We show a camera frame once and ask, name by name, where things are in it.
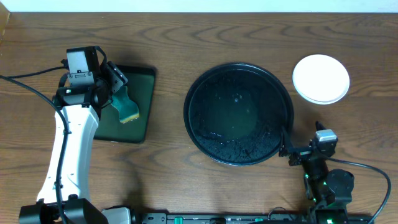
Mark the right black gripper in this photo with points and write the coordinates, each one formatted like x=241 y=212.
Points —
x=301 y=153

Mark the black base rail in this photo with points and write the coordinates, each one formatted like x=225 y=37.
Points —
x=180 y=218

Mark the pink plate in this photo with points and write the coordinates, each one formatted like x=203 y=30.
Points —
x=321 y=79

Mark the black rectangular tray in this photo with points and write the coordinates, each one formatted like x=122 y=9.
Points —
x=140 y=87

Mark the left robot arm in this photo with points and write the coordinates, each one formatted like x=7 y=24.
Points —
x=65 y=193

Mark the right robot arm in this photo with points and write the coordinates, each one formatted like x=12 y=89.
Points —
x=330 y=190

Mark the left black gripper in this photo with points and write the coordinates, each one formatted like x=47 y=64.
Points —
x=116 y=78

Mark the round black tray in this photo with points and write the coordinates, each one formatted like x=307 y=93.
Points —
x=235 y=113

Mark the green yellow sponge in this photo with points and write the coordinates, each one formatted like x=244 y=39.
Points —
x=128 y=110

